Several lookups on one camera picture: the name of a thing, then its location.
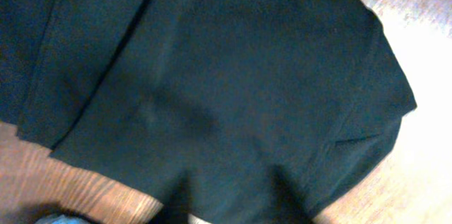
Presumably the large black garment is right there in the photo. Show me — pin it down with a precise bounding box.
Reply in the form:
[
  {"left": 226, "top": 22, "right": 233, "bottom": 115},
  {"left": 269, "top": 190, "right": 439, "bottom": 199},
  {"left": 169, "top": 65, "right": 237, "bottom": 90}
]
[{"left": 1, "top": 0, "right": 417, "bottom": 223}]

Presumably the blue denim shirt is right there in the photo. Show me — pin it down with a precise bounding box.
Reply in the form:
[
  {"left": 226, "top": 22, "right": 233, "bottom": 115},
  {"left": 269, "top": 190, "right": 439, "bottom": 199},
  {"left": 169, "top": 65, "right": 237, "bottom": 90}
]
[{"left": 34, "top": 214, "right": 92, "bottom": 224}]

